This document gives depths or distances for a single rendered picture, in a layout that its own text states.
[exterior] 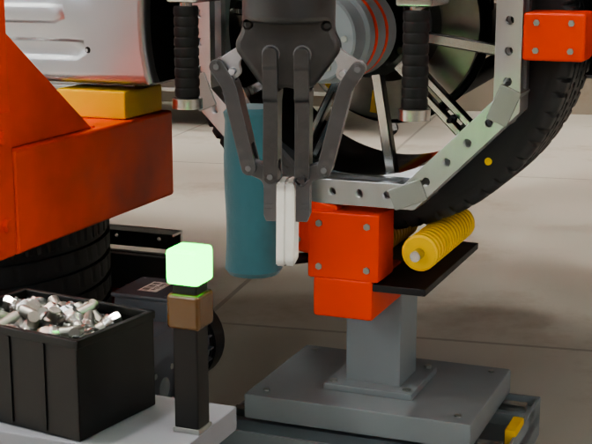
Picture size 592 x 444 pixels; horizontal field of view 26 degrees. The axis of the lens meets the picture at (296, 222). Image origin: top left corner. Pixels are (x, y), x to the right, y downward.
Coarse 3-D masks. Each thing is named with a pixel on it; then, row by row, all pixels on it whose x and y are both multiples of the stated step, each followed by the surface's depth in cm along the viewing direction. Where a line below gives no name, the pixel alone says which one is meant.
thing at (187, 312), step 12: (168, 300) 139; (180, 300) 139; (192, 300) 138; (204, 300) 139; (168, 312) 140; (180, 312) 139; (192, 312) 138; (204, 312) 140; (168, 324) 140; (180, 324) 139; (192, 324) 139; (204, 324) 140
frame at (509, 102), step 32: (224, 0) 208; (512, 0) 185; (224, 32) 209; (512, 32) 186; (512, 64) 187; (512, 96) 188; (224, 128) 206; (480, 128) 191; (288, 160) 208; (448, 160) 198; (320, 192) 202; (352, 192) 200; (384, 192) 200; (416, 192) 196
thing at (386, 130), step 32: (384, 64) 210; (256, 96) 217; (288, 96) 228; (384, 96) 207; (448, 96) 203; (288, 128) 219; (320, 128) 213; (384, 128) 207; (448, 128) 204; (352, 160) 219; (384, 160) 208; (416, 160) 219
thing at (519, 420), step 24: (240, 408) 226; (504, 408) 229; (528, 408) 230; (240, 432) 219; (264, 432) 223; (288, 432) 221; (312, 432) 220; (336, 432) 219; (504, 432) 224; (528, 432) 226
